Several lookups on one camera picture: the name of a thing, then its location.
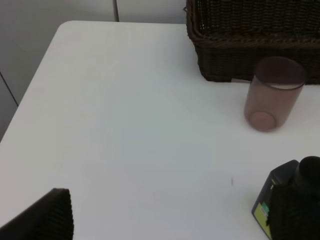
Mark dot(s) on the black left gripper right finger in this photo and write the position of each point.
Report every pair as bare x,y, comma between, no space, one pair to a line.
293,215

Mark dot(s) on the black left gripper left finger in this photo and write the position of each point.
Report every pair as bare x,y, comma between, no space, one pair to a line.
49,218

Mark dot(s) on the dark grey pump bottle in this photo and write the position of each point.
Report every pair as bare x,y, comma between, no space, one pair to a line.
302,176

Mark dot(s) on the translucent pink plastic cup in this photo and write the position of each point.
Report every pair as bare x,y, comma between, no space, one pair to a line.
273,92

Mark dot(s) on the dark brown wicker basket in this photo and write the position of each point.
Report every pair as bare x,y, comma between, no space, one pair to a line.
231,36

